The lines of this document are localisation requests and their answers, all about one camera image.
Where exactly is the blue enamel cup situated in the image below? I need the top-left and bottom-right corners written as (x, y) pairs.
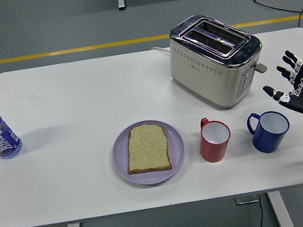
top-left (245, 107), bottom-right (294, 157)

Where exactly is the red enamel cup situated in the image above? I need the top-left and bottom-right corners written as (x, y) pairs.
top-left (194, 113), bottom-right (235, 165)

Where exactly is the bread slice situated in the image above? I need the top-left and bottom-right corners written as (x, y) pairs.
top-left (121, 121), bottom-right (174, 178)

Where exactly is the cream and chrome toaster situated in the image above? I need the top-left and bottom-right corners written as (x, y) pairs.
top-left (161, 5), bottom-right (273, 118)

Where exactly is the purple plate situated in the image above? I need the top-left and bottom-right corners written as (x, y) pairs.
top-left (107, 114), bottom-right (191, 191)

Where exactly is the grey bracket under table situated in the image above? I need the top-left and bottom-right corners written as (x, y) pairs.
top-left (234, 194), bottom-right (261, 206)

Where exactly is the black cable under table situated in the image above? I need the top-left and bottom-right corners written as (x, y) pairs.
top-left (255, 199), bottom-right (267, 227)

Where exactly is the white toaster power cord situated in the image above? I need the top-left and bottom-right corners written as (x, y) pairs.
top-left (150, 44), bottom-right (172, 59)

